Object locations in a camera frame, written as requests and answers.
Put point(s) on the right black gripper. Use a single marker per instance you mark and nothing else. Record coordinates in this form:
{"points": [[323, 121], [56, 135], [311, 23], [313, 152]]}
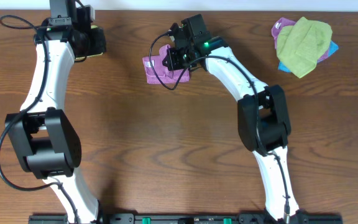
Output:
{"points": [[173, 63]]}

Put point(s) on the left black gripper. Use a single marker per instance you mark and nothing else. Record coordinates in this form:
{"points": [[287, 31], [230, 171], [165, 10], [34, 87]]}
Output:
{"points": [[62, 7]]}

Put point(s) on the purple microfibre cloth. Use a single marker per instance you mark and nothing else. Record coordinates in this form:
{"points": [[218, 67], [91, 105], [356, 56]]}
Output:
{"points": [[163, 72]]}

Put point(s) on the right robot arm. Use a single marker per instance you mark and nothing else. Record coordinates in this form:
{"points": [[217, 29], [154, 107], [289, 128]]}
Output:
{"points": [[263, 122]]}

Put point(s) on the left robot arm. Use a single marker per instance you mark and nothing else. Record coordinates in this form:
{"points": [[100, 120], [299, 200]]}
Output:
{"points": [[45, 142]]}

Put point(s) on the folded light green cloth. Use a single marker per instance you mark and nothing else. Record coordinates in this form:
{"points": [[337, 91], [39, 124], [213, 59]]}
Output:
{"points": [[94, 44]]}

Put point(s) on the crumpled olive green cloth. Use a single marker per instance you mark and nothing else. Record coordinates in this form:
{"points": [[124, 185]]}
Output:
{"points": [[301, 45]]}

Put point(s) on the blue cloth under pile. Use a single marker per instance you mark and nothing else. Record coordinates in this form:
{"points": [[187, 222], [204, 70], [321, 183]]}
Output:
{"points": [[333, 47]]}

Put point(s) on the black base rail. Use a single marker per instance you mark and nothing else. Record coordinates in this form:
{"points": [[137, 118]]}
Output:
{"points": [[242, 218]]}

